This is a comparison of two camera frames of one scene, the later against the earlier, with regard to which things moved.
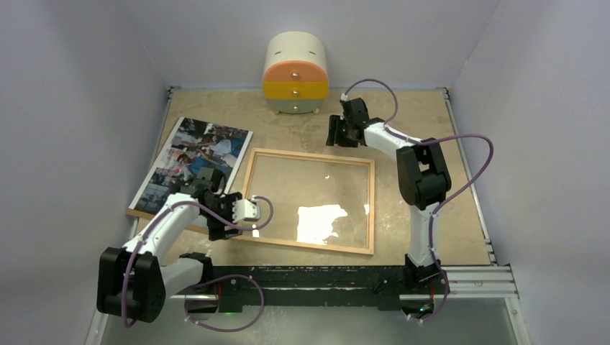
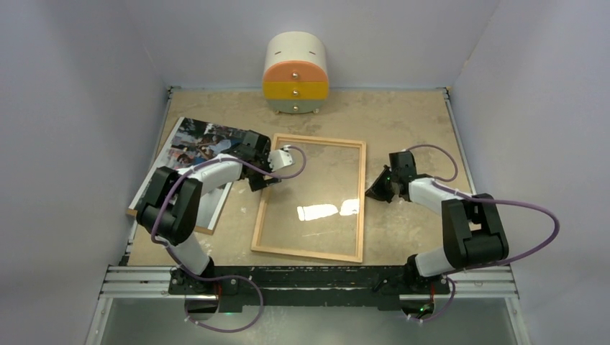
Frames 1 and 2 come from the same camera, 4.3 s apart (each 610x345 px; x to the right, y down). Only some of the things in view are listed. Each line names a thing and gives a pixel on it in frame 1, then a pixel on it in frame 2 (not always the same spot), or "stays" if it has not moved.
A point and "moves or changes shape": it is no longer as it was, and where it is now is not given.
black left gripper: (216, 230) → (258, 182)
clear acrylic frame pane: (318, 200) moves or changes shape
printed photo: (190, 144) stays
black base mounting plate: (250, 289) stays
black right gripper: (336, 137) → (375, 191)
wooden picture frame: (288, 241) moves or changes shape
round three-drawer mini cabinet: (296, 79) stays
